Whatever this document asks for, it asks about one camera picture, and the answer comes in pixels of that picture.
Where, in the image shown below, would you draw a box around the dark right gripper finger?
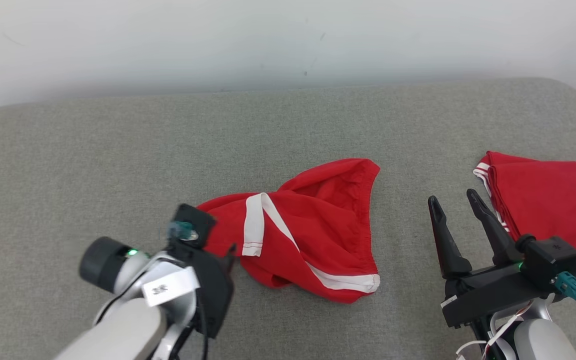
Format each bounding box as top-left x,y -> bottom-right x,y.
428,195 -> 473,280
466,188 -> 524,267

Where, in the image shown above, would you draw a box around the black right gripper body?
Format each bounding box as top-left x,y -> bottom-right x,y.
440,262 -> 567,330

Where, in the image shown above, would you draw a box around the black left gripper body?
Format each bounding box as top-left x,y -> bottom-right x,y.
168,244 -> 236,340

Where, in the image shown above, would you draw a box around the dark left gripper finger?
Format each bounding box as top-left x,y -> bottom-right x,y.
223,243 -> 238,271

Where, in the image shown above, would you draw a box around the red basketball jersey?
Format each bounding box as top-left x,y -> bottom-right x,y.
473,151 -> 576,266

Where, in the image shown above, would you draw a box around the red shorts white stripes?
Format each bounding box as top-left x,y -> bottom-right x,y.
196,158 -> 382,304

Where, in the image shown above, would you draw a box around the grey fabric sofa seat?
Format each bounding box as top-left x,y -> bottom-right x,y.
0,76 -> 576,360

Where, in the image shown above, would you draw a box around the thin black cable white plug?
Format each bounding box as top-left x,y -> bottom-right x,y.
195,300 -> 210,360

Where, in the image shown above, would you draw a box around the white paper cable label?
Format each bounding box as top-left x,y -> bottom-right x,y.
142,266 -> 202,308

